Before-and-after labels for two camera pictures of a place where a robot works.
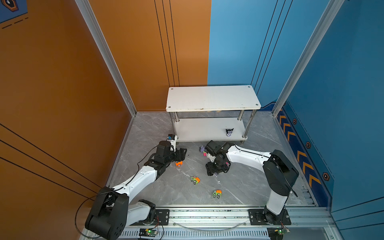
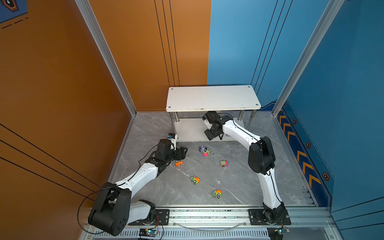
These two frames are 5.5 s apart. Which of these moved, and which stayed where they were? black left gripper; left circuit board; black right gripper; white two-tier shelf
Moved: black right gripper
Stayed: left circuit board; white two-tier shelf; black left gripper
